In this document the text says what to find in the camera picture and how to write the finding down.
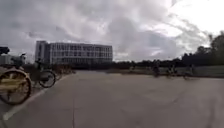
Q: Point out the row of dark trees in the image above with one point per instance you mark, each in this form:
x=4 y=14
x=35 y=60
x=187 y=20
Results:
x=186 y=56

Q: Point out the person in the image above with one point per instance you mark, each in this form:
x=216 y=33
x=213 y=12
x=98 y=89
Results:
x=171 y=70
x=156 y=69

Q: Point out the yellow bicycle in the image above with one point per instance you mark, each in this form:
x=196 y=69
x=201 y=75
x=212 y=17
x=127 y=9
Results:
x=13 y=85

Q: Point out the row of parked bicycles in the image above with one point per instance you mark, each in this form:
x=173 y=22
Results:
x=63 y=70

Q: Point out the dark bicycle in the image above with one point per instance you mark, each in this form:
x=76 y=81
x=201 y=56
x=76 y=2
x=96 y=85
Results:
x=45 y=77

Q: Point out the large white multistorey building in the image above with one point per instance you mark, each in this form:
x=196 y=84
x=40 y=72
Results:
x=76 y=53

